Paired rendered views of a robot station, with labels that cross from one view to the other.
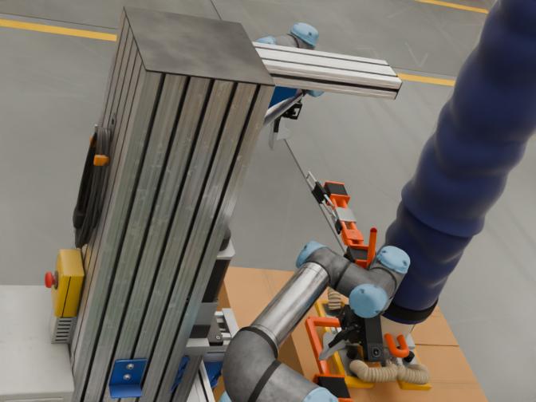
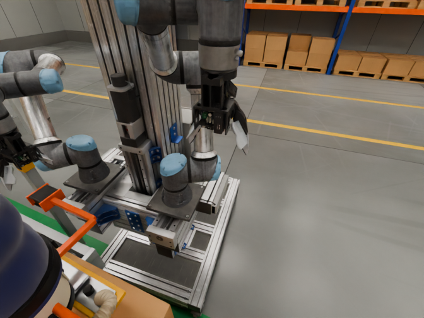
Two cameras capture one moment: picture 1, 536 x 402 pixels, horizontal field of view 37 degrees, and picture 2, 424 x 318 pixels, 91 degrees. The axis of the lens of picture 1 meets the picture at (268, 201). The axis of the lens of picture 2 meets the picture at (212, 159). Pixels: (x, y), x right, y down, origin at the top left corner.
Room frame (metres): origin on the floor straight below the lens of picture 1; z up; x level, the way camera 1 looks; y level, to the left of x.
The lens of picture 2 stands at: (2.35, -0.24, 1.83)
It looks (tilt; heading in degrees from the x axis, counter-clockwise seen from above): 38 degrees down; 136
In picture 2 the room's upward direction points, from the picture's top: 1 degrees clockwise
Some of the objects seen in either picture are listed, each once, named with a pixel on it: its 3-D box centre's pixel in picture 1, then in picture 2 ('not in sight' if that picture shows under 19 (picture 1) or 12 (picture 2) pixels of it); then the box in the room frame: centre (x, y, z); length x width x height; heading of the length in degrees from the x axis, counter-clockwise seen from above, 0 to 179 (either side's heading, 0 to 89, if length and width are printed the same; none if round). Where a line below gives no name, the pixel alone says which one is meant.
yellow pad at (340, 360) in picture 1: (344, 338); (74, 282); (1.84, -0.36, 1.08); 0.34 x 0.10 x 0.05; 23
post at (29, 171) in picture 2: not in sight; (56, 211); (0.81, -0.40, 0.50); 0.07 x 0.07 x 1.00; 25
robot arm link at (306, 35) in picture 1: (299, 45); (220, 4); (2.05, 0.07, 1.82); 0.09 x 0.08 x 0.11; 145
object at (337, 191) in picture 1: (335, 194); not in sight; (2.43, -0.22, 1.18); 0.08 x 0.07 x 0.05; 23
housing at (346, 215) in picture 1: (343, 218); not in sight; (2.30, -0.27, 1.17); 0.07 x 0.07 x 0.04; 23
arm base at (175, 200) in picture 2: not in sight; (176, 188); (1.73, 0.13, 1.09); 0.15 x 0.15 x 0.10
